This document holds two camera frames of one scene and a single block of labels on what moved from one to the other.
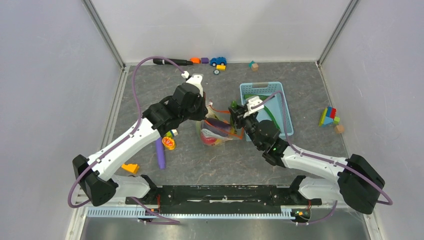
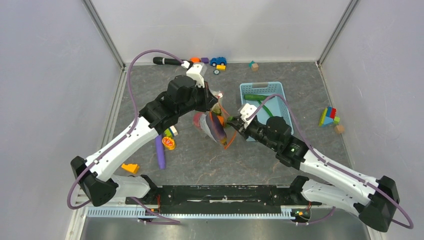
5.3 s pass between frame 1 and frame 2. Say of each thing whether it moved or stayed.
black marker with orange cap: stayed
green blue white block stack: stayed
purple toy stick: stayed
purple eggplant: moved
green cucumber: moved
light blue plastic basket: stayed
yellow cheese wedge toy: stayed
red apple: moved
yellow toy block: stayed
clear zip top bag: moved
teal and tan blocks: stayed
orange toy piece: stayed
